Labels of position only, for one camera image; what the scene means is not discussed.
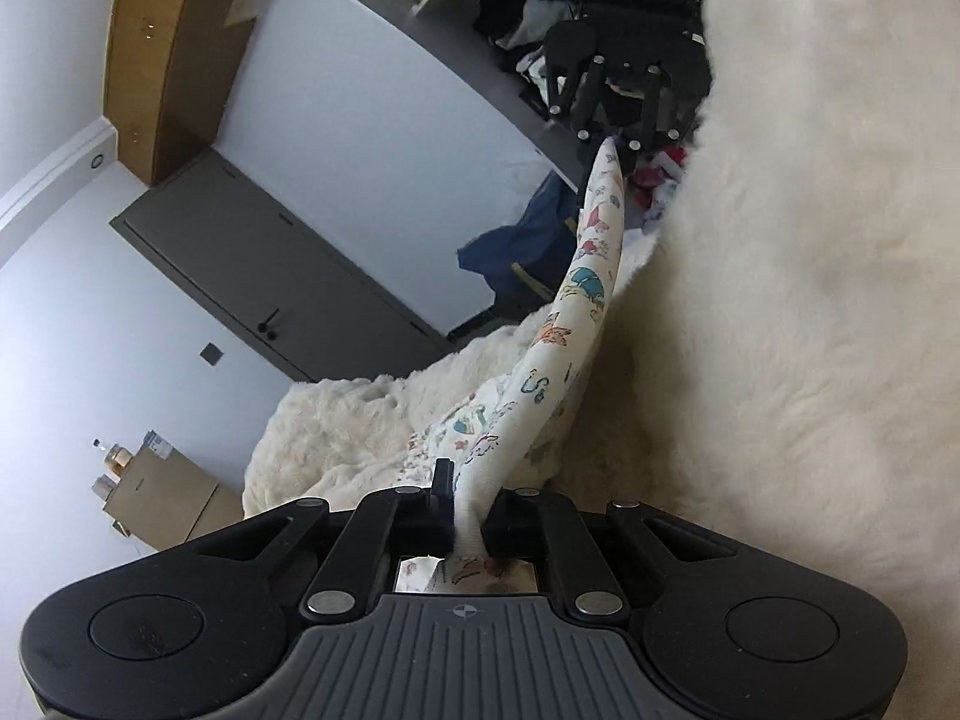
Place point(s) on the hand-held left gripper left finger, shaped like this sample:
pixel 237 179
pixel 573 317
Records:
pixel 442 480

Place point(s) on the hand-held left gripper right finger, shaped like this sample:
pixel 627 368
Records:
pixel 525 521

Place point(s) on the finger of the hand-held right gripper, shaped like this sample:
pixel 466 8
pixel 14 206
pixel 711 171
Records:
pixel 589 94
pixel 660 109

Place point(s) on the white printed garment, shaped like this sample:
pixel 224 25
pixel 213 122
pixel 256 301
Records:
pixel 555 330

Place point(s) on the red and pink clothes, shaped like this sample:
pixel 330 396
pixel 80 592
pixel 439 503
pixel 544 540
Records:
pixel 660 172

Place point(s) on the pile of dark clothes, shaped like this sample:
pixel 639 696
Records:
pixel 525 11

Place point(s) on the blue cloth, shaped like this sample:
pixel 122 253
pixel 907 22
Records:
pixel 525 247

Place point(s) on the grey wardrobe door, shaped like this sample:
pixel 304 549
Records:
pixel 420 60

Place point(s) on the cream fluffy blanket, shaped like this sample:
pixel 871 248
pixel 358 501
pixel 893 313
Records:
pixel 787 277

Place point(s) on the brown cabinet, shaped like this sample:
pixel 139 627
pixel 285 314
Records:
pixel 176 499

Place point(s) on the dark grey door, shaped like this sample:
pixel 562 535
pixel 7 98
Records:
pixel 262 262

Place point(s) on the small grey box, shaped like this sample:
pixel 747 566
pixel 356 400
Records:
pixel 156 444

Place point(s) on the wooden wardrobe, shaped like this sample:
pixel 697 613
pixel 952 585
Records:
pixel 172 52

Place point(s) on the recessed ceiling spotlight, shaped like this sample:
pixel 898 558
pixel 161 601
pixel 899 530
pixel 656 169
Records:
pixel 97 161

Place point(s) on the grey wall switch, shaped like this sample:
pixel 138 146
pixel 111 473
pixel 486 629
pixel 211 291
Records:
pixel 211 355

